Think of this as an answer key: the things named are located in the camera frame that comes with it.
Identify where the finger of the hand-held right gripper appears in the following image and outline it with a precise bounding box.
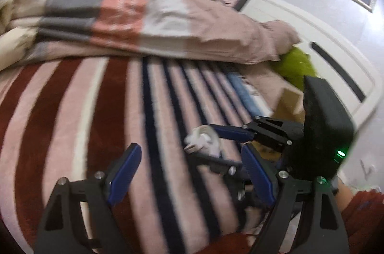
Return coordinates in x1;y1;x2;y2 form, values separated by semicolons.
192;152;255;208
209;116;302;149

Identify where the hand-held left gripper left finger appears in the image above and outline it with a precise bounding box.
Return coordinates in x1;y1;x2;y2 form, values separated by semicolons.
35;143;142;254

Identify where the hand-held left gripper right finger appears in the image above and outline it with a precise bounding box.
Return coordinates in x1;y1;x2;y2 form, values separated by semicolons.
241;144;350;254

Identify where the brown cardboard box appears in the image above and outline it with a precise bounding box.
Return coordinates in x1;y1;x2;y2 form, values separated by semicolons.
274;89;306;123

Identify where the person's right forearm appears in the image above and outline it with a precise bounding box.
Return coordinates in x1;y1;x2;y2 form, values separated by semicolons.
335;180;384;254

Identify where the striped plush bed blanket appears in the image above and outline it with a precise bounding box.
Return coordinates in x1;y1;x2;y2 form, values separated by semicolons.
0;57;285;254

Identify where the green plush toy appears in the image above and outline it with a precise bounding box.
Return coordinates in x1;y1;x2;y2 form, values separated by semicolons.
274;47;319;93

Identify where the white bed headboard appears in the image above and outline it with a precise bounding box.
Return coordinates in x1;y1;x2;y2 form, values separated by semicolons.
240;0;383;129

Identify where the pink striped pillow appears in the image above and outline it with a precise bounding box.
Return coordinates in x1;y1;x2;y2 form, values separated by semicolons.
207;19;301;64

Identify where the folded striped quilt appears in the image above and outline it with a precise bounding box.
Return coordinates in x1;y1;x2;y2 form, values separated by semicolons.
6;0;282;65

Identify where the cream fleece blanket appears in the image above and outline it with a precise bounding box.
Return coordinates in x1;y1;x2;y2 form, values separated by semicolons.
0;0;41;70

